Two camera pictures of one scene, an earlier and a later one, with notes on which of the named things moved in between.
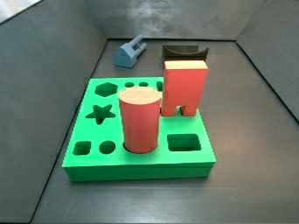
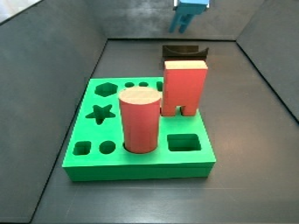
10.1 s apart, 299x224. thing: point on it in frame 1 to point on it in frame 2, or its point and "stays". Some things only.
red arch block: (184, 80) stays
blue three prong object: (124, 56) to (188, 8)
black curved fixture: (182, 53) stays
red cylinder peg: (140, 114) stays
